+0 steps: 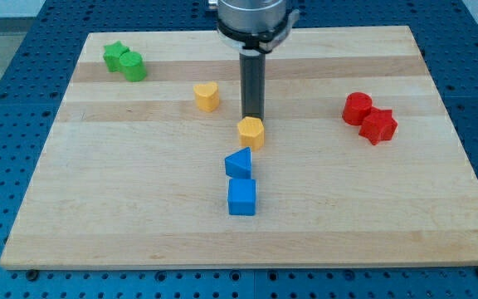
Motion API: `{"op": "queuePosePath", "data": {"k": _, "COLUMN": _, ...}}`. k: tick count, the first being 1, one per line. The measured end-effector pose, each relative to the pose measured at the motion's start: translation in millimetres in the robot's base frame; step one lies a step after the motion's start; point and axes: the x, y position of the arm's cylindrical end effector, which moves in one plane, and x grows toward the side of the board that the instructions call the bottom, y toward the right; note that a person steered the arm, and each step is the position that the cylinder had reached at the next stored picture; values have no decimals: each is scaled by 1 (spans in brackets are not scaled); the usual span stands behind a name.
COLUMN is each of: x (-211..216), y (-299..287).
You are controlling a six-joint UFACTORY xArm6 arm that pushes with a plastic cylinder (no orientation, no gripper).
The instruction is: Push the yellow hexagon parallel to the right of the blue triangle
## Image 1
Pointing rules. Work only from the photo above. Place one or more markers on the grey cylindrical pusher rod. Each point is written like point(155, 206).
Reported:
point(252, 77)

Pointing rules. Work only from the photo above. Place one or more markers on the yellow hexagon block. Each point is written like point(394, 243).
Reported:
point(251, 133)

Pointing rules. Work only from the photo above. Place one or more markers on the blue triangle block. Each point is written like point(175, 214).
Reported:
point(238, 165)

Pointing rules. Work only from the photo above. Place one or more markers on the yellow heart block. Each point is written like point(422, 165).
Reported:
point(207, 96)

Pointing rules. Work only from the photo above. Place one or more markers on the red cylinder block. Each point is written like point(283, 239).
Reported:
point(357, 106)

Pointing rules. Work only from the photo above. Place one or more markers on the green cylinder block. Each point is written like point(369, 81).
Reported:
point(132, 66)

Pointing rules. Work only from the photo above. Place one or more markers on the blue cube block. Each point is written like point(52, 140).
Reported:
point(241, 197)

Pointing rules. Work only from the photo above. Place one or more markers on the green star block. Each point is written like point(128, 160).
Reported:
point(112, 55)

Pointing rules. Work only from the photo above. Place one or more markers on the red star block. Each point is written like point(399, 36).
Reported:
point(379, 125)

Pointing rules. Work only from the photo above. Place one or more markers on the wooden board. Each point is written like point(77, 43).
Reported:
point(143, 167)

